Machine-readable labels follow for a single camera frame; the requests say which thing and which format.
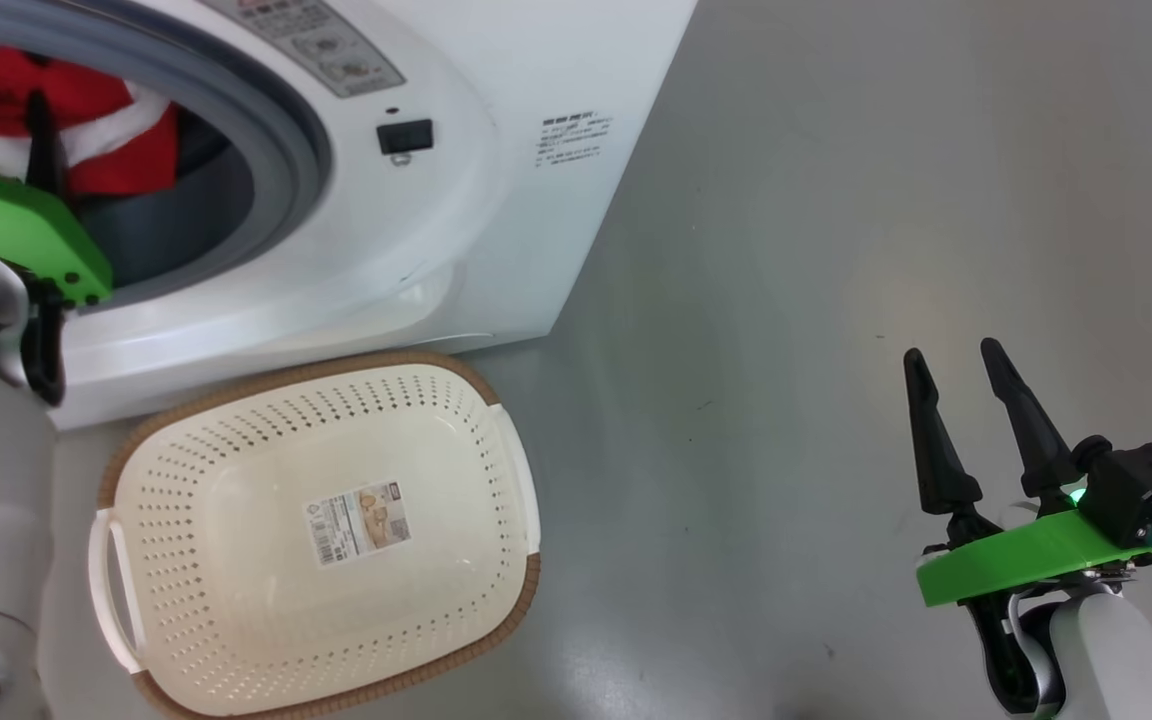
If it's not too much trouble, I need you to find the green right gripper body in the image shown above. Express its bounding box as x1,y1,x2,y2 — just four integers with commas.
916,500,1152,717

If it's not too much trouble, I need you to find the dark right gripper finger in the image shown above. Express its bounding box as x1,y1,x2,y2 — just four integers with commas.
980,338,1079,498
903,347,985,516

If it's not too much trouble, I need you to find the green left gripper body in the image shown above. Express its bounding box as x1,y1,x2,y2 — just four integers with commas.
0,167,115,308

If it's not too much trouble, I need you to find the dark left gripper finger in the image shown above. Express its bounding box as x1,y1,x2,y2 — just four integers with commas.
24,90,68,201

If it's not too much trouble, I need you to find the red and white garment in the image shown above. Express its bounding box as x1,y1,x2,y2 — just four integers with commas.
0,38,180,197

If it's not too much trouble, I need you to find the cream basket with brown rim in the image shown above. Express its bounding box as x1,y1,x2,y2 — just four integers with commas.
88,350,543,720

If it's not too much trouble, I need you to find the white printed product label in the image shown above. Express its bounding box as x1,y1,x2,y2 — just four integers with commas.
303,481,413,569

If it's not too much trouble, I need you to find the white washing machine body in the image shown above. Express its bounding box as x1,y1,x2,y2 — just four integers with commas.
0,0,699,431

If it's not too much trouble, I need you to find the grey warning sticker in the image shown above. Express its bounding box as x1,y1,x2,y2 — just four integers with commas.
201,0,407,99

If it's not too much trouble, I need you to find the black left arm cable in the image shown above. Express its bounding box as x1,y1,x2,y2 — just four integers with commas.
21,280,65,406

